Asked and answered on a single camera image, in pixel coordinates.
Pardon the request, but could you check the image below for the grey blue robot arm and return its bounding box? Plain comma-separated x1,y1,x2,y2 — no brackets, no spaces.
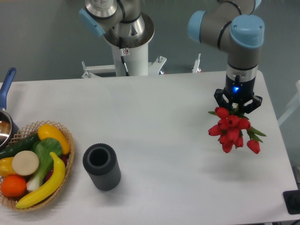
79,0,265,114

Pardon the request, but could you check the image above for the red tulip bouquet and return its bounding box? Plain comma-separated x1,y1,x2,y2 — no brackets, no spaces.
208,106,266,154

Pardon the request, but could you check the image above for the green cucumber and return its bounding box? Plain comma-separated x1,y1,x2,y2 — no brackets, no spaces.
0,133,40,159

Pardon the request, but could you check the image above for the blue handled saucepan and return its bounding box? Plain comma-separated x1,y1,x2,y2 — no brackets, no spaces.
0,67,19,150

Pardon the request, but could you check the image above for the yellow lemon squash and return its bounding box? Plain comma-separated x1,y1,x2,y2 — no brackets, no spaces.
37,124,70,155

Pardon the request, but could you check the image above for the green bok choy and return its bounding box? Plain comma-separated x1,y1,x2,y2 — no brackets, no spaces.
27,138,62,192

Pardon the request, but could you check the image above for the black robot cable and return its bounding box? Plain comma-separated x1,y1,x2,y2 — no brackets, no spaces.
118,36,130,77

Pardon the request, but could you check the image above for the yellow bell pepper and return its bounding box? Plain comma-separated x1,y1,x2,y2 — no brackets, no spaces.
0,157,16,177

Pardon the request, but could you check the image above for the black device at edge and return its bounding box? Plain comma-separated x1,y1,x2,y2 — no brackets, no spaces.
283,190,300,215

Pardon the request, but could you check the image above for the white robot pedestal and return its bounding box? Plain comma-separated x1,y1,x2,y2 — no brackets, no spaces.
81,11,167,79

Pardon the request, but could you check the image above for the yellow banana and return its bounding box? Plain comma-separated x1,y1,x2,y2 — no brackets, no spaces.
15,152,66,209

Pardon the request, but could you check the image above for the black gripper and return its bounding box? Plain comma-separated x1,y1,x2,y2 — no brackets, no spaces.
214,76,263,114

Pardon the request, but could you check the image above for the dark grey ribbed vase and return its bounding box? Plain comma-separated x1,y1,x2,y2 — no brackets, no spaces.
82,143,121,191

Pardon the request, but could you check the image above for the woven wicker basket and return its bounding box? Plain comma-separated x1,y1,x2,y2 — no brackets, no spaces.
0,120,75,212

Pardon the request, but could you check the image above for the red fruit in basket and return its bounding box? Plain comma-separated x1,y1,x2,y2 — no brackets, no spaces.
45,155,68,182

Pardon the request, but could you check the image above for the orange fruit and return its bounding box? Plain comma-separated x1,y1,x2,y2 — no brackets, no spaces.
0,175,27,197

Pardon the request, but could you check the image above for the beige round disc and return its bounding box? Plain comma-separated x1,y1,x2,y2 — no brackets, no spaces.
12,150,39,176

